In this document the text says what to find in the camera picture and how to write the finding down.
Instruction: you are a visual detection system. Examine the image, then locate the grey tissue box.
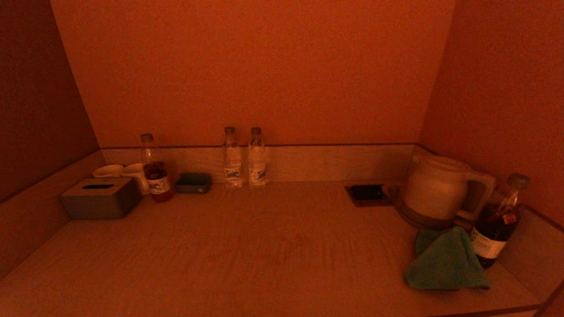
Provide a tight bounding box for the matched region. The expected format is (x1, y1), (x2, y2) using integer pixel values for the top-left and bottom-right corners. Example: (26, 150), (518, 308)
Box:
(60, 177), (141, 220)

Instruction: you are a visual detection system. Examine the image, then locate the green microfibre cloth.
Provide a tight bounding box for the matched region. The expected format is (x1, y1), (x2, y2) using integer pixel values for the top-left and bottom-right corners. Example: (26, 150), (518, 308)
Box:
(404, 227), (490, 291)

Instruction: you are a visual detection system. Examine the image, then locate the dark drink bottle white label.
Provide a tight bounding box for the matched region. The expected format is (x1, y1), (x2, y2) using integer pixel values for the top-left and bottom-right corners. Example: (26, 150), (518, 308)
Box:
(469, 173), (531, 269)

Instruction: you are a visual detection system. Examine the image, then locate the small dark rectangular tray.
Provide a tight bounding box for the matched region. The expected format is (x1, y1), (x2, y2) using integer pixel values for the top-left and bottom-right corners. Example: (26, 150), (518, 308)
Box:
(175, 173), (212, 194)

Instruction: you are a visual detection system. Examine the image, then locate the black recessed power socket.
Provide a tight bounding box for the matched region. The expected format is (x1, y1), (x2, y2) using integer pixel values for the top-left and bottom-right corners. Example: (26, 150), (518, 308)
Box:
(345, 184), (393, 207)

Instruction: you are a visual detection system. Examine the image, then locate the clear water bottle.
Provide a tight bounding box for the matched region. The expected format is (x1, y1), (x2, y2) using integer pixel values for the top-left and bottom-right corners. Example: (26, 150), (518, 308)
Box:
(223, 127), (244, 190)
(247, 127), (267, 189)

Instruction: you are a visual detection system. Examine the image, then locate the half-full red tea bottle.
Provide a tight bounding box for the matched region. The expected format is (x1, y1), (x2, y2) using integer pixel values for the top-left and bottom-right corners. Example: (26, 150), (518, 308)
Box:
(140, 133), (175, 203)

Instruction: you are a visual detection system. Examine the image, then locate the white ceramic cup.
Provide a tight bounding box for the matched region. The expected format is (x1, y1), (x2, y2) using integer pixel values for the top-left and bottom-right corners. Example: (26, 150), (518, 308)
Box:
(122, 163), (151, 195)
(92, 164), (124, 178)

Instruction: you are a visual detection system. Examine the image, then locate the white electric kettle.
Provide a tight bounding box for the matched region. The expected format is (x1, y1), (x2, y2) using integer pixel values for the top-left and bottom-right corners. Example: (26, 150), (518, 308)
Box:
(403, 154), (497, 221)

